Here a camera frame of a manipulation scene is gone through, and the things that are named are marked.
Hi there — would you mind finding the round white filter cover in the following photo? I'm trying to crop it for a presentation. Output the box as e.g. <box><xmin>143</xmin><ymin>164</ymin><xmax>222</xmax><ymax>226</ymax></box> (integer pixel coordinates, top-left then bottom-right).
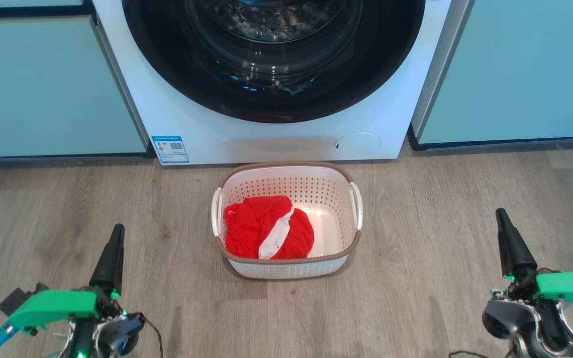
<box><xmin>334</xmin><ymin>132</ymin><xmax>382</xmax><ymax>160</ymax></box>

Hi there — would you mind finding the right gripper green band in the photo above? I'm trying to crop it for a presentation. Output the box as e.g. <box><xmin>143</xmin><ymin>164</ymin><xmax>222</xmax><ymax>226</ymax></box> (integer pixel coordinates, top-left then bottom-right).
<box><xmin>482</xmin><ymin>208</ymin><xmax>573</xmax><ymax>358</ymax></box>

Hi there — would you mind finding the white front-load washing machine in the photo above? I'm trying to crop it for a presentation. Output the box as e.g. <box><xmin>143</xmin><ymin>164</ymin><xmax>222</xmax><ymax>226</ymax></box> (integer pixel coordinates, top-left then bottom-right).
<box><xmin>92</xmin><ymin>0</ymin><xmax>472</xmax><ymax>166</ymax></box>

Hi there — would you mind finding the light blue cabinet right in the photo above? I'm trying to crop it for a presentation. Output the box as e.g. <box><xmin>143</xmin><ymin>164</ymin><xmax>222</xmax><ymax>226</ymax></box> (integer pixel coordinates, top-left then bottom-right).
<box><xmin>418</xmin><ymin>0</ymin><xmax>573</xmax><ymax>145</ymax></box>

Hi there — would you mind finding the blue energy label sticker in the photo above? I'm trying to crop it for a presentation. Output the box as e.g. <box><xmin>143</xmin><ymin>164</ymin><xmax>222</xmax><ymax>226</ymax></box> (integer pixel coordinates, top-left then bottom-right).
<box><xmin>151</xmin><ymin>136</ymin><xmax>190</xmax><ymax>165</ymax></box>

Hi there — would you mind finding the thin black left gripper cable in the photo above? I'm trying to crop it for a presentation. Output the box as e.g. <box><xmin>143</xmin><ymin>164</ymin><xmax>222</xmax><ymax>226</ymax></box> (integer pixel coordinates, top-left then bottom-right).
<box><xmin>140</xmin><ymin>313</ymin><xmax>164</xmax><ymax>358</ymax></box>

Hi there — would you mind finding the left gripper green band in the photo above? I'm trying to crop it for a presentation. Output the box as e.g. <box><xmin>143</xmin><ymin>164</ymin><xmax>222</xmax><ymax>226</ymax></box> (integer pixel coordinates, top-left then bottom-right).
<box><xmin>8</xmin><ymin>224</ymin><xmax>144</xmax><ymax>358</ymax></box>

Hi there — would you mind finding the white perforated basket brown rim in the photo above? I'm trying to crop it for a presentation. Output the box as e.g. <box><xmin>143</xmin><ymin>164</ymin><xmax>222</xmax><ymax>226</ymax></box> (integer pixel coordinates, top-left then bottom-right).
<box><xmin>211</xmin><ymin>161</ymin><xmax>364</xmax><ymax>279</ymax></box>

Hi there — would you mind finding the pale grey cabinet side panel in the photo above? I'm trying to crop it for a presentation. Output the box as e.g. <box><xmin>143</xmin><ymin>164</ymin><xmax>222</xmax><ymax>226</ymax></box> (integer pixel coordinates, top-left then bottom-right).
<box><xmin>410</xmin><ymin>0</ymin><xmax>472</xmax><ymax>144</ymax></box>

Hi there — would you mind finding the stainless steel washing machine drum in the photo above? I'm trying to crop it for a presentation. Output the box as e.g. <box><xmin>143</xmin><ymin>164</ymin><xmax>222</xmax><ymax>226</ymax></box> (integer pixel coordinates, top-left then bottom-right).
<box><xmin>207</xmin><ymin>0</ymin><xmax>347</xmax><ymax>44</ymax></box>

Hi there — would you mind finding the washing machine glass door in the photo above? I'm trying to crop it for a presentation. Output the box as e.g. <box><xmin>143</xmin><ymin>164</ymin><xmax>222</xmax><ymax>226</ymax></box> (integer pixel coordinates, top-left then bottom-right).
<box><xmin>121</xmin><ymin>0</ymin><xmax>425</xmax><ymax>123</ymax></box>

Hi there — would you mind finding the teal cabinet front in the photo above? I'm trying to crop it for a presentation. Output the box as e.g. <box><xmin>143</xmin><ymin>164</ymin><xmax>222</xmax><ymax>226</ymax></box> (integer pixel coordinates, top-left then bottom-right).
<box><xmin>0</xmin><ymin>0</ymin><xmax>157</xmax><ymax>160</ymax></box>

